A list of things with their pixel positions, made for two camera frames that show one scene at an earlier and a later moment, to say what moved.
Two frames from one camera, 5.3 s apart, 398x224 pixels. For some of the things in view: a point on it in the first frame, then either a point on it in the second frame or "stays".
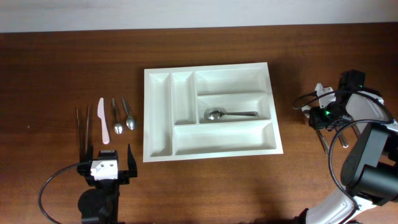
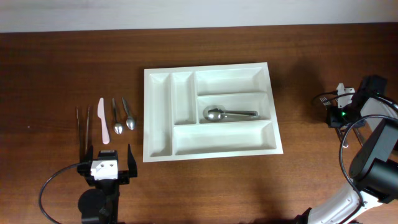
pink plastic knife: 106,137 stays
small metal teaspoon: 117,127 stays
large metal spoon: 306,109 -> 215,113
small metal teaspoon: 130,122 stays
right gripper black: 319,122 -> 334,117
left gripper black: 125,176 stays
